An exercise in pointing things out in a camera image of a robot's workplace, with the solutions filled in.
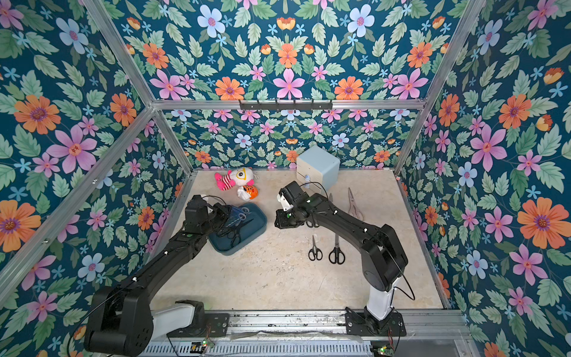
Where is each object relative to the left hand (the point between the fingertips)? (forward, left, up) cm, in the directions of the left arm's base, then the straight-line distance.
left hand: (234, 203), depth 85 cm
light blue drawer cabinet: (+18, -35, -3) cm, 39 cm away
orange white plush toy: (+15, -1, -12) cm, 19 cm away
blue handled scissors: (-3, -2, -4) cm, 6 cm away
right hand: (-8, -16, -3) cm, 18 cm away
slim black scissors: (-15, -31, -18) cm, 39 cm away
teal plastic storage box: (+3, -7, -15) cm, 17 cm away
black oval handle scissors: (-3, +5, -17) cm, 18 cm away
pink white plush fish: (+24, +2, -10) cm, 26 cm away
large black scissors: (-17, -39, -18) cm, 47 cm away
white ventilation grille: (-47, -20, -18) cm, 54 cm away
